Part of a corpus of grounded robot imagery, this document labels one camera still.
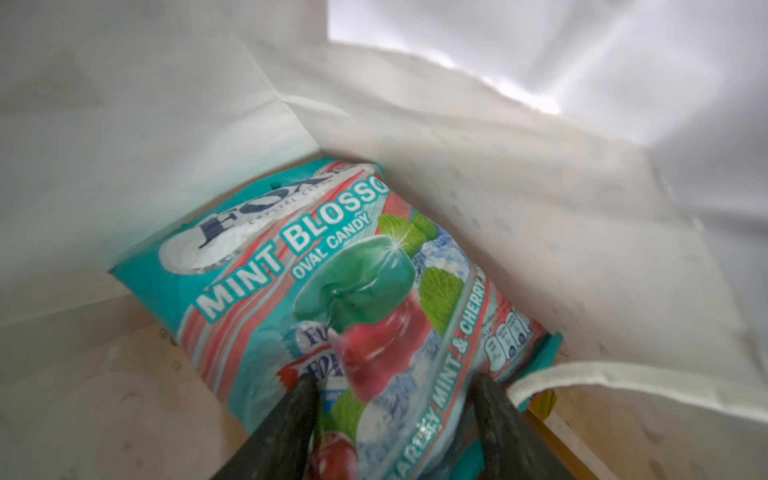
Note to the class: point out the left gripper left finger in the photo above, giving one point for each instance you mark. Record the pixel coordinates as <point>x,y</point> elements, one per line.
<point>280,446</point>

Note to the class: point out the white paper bag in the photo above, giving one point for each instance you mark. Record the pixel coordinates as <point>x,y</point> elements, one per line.
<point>564,145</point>

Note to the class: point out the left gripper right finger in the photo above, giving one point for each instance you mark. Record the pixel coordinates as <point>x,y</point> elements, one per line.
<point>511,447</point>

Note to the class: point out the orange paper snack packet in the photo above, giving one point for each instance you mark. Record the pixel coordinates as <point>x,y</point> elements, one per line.
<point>557,435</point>

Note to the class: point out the teal mint candy packet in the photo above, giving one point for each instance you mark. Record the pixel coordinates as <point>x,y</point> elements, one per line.
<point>322,270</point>

